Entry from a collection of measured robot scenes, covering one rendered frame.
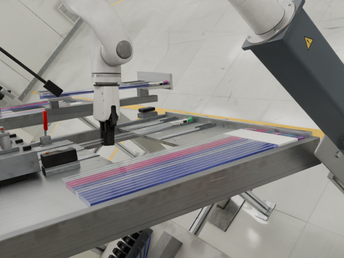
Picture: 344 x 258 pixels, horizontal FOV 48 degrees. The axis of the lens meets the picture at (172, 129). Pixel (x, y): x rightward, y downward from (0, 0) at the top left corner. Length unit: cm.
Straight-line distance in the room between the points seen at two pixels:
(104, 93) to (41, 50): 781
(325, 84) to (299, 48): 18
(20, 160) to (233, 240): 125
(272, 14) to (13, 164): 91
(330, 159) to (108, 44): 59
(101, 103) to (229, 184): 49
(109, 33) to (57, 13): 803
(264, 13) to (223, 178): 73
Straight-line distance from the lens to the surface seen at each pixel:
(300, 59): 139
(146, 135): 117
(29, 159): 92
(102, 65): 109
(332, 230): 168
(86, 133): 132
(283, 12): 139
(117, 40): 102
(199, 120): 124
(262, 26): 136
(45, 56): 887
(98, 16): 103
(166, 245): 114
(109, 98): 108
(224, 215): 202
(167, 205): 69
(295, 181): 188
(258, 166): 79
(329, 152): 87
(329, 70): 152
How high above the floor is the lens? 135
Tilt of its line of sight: 28 degrees down
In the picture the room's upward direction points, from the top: 50 degrees counter-clockwise
